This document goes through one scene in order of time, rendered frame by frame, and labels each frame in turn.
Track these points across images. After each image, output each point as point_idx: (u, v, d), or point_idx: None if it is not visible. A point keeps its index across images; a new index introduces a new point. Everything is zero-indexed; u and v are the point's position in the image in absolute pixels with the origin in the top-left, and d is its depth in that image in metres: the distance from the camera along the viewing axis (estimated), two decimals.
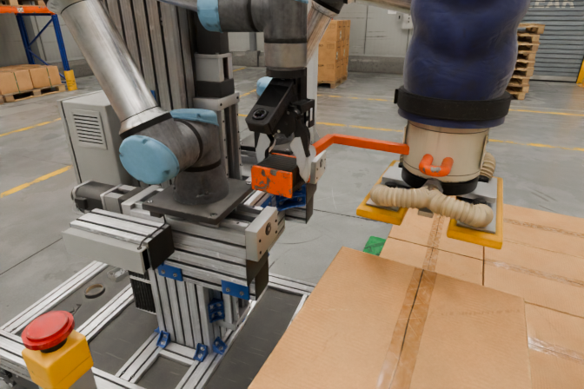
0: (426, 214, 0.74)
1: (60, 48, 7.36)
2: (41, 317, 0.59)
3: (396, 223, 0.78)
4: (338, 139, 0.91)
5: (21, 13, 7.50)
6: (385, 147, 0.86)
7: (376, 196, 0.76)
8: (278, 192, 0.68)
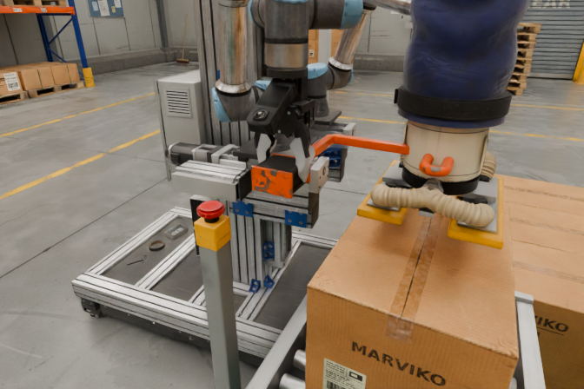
0: (427, 214, 0.74)
1: (79, 46, 7.71)
2: (204, 202, 0.94)
3: (397, 223, 0.78)
4: (338, 139, 0.91)
5: (42, 13, 7.86)
6: (385, 147, 0.86)
7: (377, 196, 0.76)
8: (278, 193, 0.68)
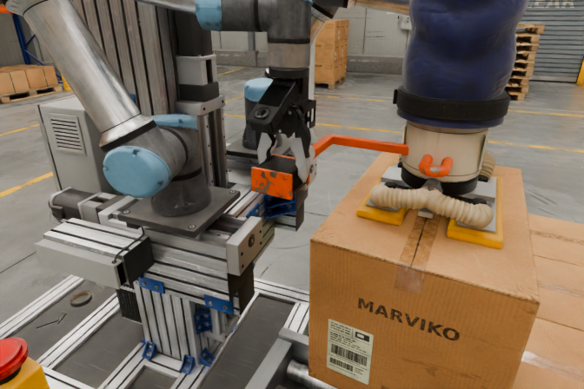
0: (426, 215, 0.74)
1: None
2: None
3: (396, 223, 0.78)
4: (337, 139, 0.91)
5: None
6: (384, 147, 0.86)
7: (376, 197, 0.76)
8: (278, 194, 0.68)
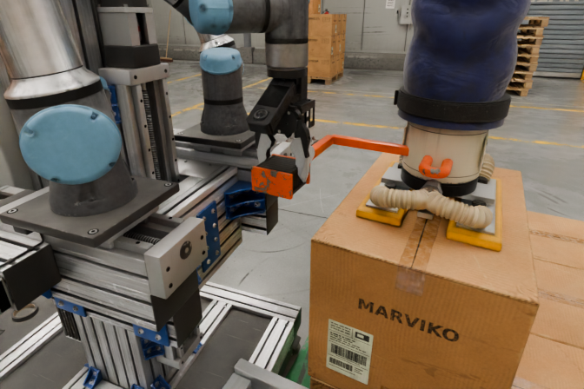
0: (426, 216, 0.75)
1: None
2: None
3: (396, 224, 0.78)
4: (337, 140, 0.91)
5: None
6: (384, 148, 0.86)
7: (376, 198, 0.76)
8: (278, 194, 0.68)
